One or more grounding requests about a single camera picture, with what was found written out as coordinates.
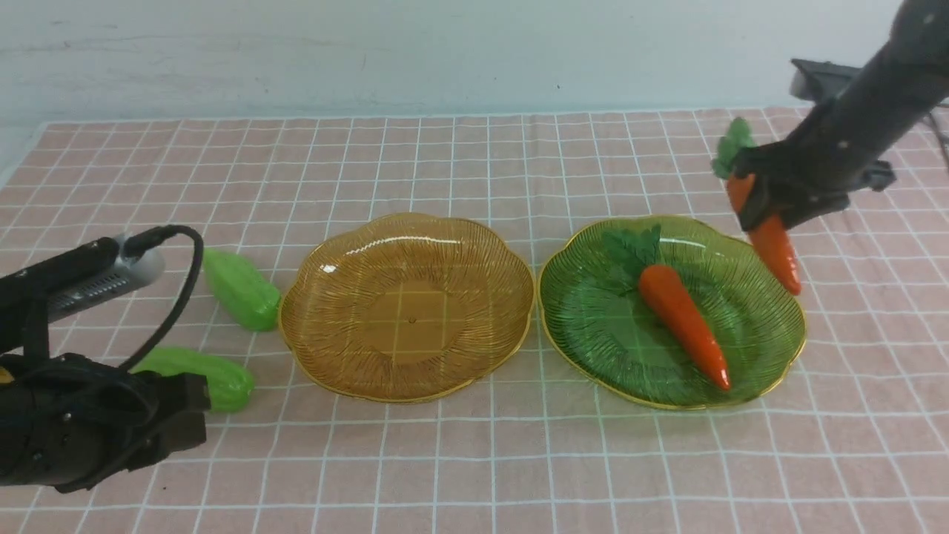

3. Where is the black gripper body viewer-right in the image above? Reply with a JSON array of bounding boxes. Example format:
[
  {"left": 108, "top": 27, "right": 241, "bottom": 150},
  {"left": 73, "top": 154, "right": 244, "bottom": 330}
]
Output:
[{"left": 733, "top": 104, "right": 897, "bottom": 229}]

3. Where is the black gripper viewer-right finger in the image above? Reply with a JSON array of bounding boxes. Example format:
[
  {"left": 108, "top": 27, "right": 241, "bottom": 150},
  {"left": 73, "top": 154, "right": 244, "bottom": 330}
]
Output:
[{"left": 736, "top": 178, "right": 779, "bottom": 232}]

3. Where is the black gripper body viewer-left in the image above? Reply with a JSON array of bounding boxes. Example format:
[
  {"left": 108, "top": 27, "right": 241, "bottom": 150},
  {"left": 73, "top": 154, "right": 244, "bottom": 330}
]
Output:
[{"left": 44, "top": 355, "right": 211, "bottom": 493}]

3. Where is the toy carrot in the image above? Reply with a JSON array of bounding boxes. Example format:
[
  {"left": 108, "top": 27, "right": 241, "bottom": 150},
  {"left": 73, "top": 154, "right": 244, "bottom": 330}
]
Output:
[
  {"left": 712, "top": 117, "right": 802, "bottom": 297},
  {"left": 602, "top": 226, "right": 732, "bottom": 392}
]

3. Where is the green bitter gourd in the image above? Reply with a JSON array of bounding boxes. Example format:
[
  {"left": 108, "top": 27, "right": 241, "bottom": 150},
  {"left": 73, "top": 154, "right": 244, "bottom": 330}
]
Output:
[
  {"left": 202, "top": 248, "right": 282, "bottom": 332},
  {"left": 131, "top": 346, "right": 256, "bottom": 413}
]

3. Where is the green plastic plate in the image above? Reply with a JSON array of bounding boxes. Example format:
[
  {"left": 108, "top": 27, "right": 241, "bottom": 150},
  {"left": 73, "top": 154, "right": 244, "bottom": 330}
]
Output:
[{"left": 538, "top": 215, "right": 809, "bottom": 410}]

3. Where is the pink checkered tablecloth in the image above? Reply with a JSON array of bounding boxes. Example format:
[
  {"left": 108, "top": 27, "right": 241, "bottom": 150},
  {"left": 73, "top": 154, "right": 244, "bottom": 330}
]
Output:
[{"left": 2, "top": 109, "right": 947, "bottom": 533}]

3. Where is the amber plastic plate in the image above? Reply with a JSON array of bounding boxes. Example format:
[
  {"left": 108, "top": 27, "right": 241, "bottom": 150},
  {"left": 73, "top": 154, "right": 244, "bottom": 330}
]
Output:
[{"left": 278, "top": 212, "right": 536, "bottom": 403}]

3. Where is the wrist camera viewer-right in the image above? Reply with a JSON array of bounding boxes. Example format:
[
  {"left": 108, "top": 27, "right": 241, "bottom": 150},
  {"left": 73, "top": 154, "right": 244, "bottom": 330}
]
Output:
[{"left": 789, "top": 59, "right": 861, "bottom": 102}]

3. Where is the grey wrist camera viewer-left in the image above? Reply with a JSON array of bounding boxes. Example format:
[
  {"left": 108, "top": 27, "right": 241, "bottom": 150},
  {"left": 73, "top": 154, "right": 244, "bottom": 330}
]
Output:
[{"left": 1, "top": 234, "right": 165, "bottom": 358}]

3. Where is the black camera cable viewer-left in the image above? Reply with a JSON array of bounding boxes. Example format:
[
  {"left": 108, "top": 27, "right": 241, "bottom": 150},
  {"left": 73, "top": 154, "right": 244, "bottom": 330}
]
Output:
[{"left": 119, "top": 225, "right": 205, "bottom": 372}]

